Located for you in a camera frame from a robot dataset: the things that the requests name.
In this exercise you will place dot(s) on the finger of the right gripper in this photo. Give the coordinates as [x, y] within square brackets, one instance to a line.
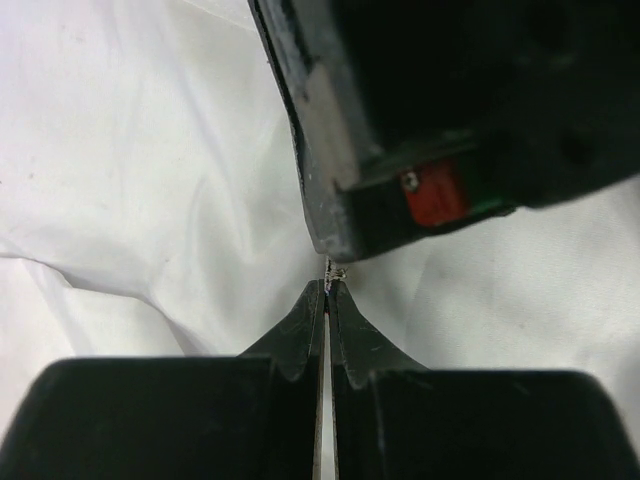
[310, 67]

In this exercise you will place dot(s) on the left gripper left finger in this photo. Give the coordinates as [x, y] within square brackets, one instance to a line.
[256, 415]

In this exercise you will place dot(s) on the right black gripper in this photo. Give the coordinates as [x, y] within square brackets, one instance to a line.
[453, 112]

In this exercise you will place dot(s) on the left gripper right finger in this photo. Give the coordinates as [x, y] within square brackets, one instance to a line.
[397, 419]

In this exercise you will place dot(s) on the white shirt garment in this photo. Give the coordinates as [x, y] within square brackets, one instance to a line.
[150, 207]

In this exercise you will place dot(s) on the sparkly snowflake brooch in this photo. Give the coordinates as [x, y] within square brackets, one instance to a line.
[334, 272]

